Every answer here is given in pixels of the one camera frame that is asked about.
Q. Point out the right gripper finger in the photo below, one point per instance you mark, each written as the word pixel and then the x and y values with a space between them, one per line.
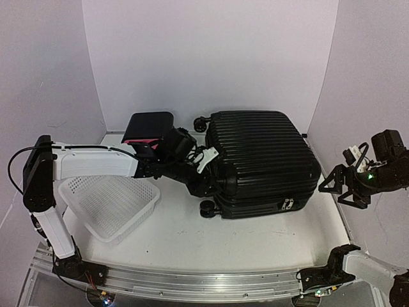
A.
pixel 334 182
pixel 353 199

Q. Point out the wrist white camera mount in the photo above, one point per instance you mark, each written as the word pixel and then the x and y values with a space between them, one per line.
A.
pixel 356 156
pixel 207 156

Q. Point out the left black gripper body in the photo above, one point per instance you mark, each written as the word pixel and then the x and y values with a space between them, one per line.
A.
pixel 196 188

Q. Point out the black ribbed hard-shell suitcase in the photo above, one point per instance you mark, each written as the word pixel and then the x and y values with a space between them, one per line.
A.
pixel 263 167

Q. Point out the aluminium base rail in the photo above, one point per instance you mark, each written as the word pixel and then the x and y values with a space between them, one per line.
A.
pixel 194 287

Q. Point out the white perforated plastic basket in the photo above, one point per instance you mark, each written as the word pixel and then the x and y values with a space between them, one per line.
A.
pixel 110 207

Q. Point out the black pink three-drawer organizer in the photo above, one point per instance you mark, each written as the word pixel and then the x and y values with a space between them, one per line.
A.
pixel 148 128

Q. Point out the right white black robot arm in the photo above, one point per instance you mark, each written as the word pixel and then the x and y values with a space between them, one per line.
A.
pixel 370 169

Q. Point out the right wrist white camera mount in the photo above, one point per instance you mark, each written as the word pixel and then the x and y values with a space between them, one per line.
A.
pixel 356 156

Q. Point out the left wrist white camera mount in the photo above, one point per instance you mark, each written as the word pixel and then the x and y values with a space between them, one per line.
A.
pixel 207 156

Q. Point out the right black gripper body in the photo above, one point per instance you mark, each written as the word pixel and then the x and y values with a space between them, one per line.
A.
pixel 367 185

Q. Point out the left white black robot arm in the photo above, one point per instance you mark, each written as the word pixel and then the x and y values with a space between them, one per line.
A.
pixel 50 163

